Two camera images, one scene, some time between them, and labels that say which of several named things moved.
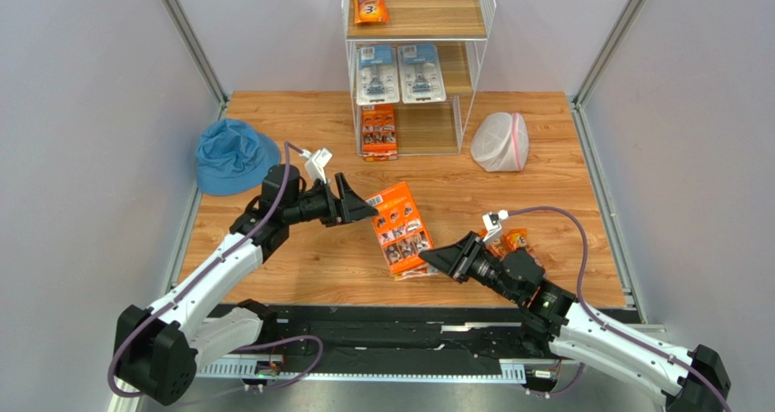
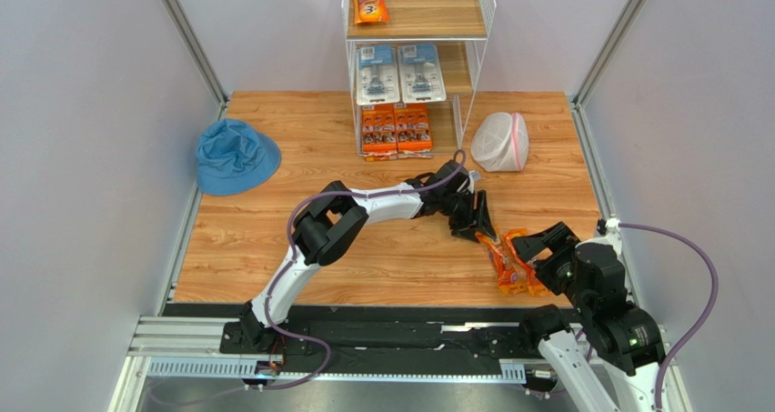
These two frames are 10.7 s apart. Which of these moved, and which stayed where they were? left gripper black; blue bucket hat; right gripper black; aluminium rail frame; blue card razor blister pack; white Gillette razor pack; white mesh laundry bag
Moved: right gripper black; left gripper black
Stayed: white Gillette razor pack; aluminium rail frame; blue bucket hat; white mesh laundry bag; blue card razor blister pack
